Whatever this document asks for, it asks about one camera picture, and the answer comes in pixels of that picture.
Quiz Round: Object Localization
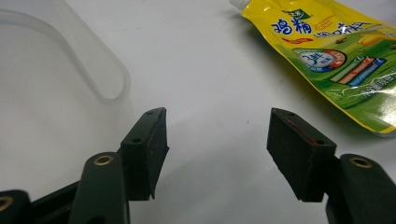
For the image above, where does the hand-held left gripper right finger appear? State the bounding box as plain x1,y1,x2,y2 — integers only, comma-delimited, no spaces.
266,107,338,203

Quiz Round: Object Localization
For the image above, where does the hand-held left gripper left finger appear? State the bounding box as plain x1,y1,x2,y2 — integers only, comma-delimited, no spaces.
120,106,170,202

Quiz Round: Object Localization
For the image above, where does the yellow green seasoning pouch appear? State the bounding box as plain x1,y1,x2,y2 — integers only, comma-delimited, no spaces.
229,0,396,137

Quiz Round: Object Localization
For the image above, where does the clear plastic container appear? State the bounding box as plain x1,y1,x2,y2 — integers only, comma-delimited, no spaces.
0,0,136,195

